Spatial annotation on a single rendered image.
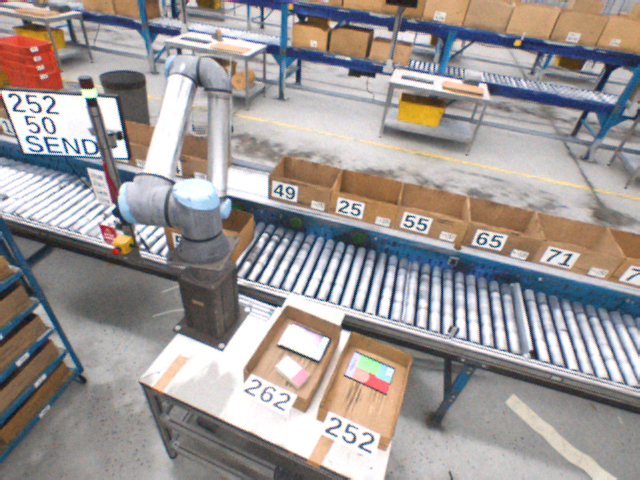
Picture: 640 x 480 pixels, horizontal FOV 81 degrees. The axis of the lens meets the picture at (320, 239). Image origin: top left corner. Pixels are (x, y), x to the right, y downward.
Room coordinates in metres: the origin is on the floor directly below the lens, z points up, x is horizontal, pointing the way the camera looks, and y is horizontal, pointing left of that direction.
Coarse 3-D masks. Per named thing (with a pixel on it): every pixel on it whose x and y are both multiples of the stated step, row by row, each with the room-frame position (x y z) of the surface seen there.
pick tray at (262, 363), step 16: (288, 304) 1.15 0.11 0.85; (288, 320) 1.13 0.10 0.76; (304, 320) 1.12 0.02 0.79; (320, 320) 1.09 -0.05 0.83; (272, 336) 1.02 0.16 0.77; (336, 336) 1.07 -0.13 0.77; (256, 352) 0.89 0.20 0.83; (272, 352) 0.95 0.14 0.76; (288, 352) 0.96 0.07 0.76; (256, 368) 0.86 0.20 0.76; (272, 368) 0.87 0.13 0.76; (304, 368) 0.89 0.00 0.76; (320, 368) 0.90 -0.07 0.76; (272, 384) 0.75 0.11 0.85; (288, 384) 0.81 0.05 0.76; (304, 384) 0.82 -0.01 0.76; (304, 400) 0.71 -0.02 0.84
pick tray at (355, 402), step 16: (352, 336) 1.04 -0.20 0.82; (352, 352) 1.00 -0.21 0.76; (368, 352) 1.01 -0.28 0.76; (384, 352) 0.99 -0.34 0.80; (400, 352) 0.97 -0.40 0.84; (336, 368) 0.87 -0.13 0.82; (400, 368) 0.95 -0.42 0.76; (336, 384) 0.84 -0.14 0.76; (352, 384) 0.84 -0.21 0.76; (400, 384) 0.87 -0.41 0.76; (336, 400) 0.77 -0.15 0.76; (352, 400) 0.77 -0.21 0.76; (368, 400) 0.78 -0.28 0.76; (384, 400) 0.79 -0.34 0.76; (400, 400) 0.78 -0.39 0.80; (320, 416) 0.68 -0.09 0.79; (352, 416) 0.71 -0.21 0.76; (368, 416) 0.72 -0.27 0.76; (384, 416) 0.73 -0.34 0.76; (384, 432) 0.67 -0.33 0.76; (384, 448) 0.60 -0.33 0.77
